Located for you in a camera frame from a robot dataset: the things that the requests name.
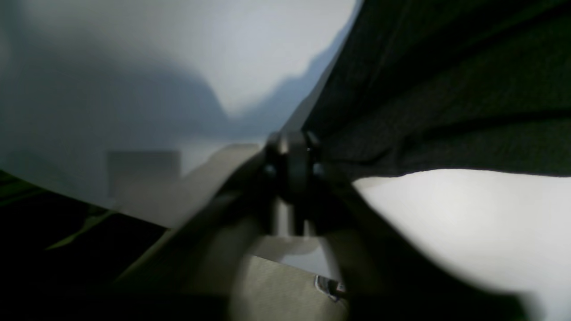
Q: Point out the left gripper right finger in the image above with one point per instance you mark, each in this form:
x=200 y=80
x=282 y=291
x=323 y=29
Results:
x=385 y=277

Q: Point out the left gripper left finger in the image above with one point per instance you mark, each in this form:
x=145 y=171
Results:
x=192 y=276

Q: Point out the black t-shirt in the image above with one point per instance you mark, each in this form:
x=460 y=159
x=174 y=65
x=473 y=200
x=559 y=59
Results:
x=450 y=84

